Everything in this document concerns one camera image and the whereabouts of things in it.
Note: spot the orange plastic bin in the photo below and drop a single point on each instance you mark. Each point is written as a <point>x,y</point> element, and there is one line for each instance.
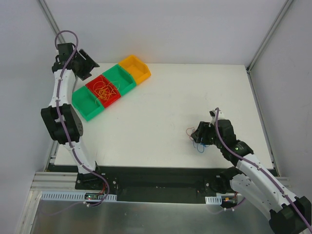
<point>136,68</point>

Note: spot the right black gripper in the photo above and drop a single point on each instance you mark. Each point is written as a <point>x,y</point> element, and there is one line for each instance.
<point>201,133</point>

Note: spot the green plastic bin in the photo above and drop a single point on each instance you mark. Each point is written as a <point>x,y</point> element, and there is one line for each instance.
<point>86,103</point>
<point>120,78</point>

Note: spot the right white cable duct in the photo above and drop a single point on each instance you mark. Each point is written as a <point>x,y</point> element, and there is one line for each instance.
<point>213,200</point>

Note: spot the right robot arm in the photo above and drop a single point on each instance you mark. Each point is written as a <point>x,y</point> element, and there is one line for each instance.
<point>286,212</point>

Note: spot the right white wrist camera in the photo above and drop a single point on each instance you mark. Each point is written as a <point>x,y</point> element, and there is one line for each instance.
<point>216,114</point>

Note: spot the left white cable duct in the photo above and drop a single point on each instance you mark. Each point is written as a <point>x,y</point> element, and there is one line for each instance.
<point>77,196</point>

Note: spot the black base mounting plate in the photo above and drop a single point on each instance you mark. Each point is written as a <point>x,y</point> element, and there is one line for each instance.
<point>159,185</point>

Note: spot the red plastic bin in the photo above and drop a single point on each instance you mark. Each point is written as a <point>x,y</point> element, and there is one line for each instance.
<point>103,90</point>

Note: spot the right aluminium frame post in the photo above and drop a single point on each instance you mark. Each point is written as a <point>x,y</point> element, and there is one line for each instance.
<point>271,31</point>

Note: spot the aluminium frame post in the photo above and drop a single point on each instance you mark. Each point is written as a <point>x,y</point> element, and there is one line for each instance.
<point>57,34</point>
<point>271,31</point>

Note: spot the left aluminium frame post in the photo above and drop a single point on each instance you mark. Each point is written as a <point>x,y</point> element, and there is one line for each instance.
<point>57,34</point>

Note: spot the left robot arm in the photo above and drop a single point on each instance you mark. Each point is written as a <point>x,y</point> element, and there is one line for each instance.
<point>60,118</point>

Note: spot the green plastic bin lower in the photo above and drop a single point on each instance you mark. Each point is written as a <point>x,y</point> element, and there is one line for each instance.
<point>86,103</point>

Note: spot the white cable duct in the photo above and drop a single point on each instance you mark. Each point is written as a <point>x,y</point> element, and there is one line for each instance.
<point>213,200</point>
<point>77,196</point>

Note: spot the green plastic bin upper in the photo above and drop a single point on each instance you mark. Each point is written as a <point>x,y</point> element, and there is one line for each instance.
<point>120,78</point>

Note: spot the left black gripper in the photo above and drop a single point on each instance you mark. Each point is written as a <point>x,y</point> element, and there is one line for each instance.
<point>88,65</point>

